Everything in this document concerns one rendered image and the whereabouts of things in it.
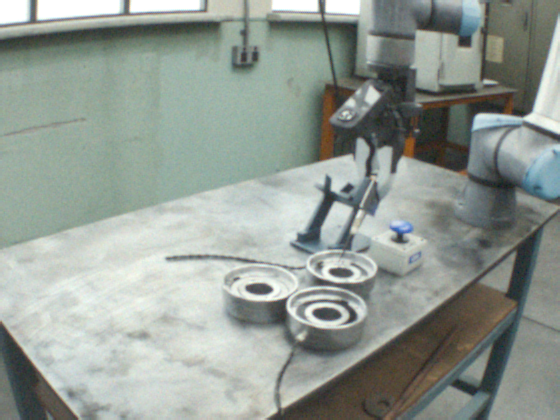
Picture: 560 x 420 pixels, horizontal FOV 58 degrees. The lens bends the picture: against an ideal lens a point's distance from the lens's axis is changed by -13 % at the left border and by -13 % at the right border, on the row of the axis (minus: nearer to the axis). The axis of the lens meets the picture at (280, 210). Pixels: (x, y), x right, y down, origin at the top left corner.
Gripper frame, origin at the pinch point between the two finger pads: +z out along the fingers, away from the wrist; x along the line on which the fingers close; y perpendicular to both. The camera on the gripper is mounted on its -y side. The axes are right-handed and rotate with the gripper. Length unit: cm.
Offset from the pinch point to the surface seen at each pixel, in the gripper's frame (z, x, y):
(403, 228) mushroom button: 5.9, -4.4, 3.7
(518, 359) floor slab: 93, 2, 116
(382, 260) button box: 11.5, -2.7, 1.4
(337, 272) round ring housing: 11.2, -1.2, -8.0
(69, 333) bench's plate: 13, 10, -48
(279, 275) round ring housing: 10.0, 2.0, -17.2
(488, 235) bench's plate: 13.2, -8.4, 30.9
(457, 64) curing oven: -3, 97, 200
